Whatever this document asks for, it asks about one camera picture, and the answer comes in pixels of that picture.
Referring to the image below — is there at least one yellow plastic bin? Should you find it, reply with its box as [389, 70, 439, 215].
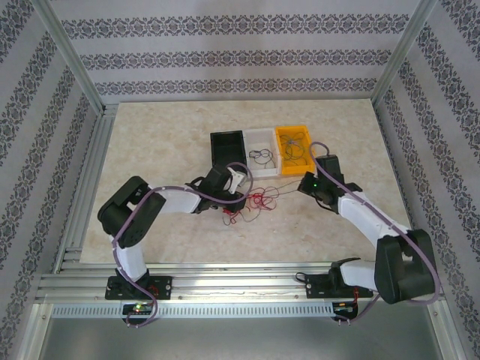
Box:
[274, 124, 318, 176]

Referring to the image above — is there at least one thin red cable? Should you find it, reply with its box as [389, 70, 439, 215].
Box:
[223, 185, 281, 226]

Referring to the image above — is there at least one black plastic bin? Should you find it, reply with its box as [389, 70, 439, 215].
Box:
[209, 130, 249, 177]

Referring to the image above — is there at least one orange wire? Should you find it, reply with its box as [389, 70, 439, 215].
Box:
[282, 132, 313, 167]

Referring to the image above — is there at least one thin blue cable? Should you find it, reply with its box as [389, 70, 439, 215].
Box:
[248, 148, 274, 169]

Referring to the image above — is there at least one white plastic bin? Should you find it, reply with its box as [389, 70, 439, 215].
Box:
[243, 127, 282, 178]

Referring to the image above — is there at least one right controller board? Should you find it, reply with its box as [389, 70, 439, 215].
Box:
[332, 301, 360, 315]

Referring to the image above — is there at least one controller board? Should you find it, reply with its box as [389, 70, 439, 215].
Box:
[121, 301, 155, 317]
[332, 301, 360, 315]

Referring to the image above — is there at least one grey sheet metal shelf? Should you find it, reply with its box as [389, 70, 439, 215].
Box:
[29, 299, 451, 360]

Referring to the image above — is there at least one left controller board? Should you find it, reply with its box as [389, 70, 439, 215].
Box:
[121, 301, 155, 317]

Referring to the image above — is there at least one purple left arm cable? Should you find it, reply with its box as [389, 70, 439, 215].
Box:
[110, 161, 253, 329]

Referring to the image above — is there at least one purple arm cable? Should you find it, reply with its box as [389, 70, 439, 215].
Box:
[110, 161, 253, 329]
[307, 141, 443, 327]

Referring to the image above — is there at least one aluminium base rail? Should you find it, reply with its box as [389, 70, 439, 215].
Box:
[35, 261, 447, 302]

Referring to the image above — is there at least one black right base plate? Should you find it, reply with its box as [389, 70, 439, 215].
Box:
[305, 272, 375, 300]

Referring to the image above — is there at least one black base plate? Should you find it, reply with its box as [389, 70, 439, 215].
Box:
[104, 275, 174, 302]
[305, 272, 375, 300]

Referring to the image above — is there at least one slotted metal cable duct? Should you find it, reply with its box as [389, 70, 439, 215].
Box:
[50, 302, 337, 319]

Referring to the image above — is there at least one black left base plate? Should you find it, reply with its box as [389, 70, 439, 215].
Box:
[104, 275, 174, 302]

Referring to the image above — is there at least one aluminium side rail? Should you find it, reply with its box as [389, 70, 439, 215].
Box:
[55, 106, 119, 271]

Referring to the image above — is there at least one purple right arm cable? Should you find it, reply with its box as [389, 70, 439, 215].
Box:
[307, 141, 443, 327]

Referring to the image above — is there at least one aluminium frame post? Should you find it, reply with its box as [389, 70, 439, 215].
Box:
[370, 0, 442, 110]
[31, 0, 108, 113]

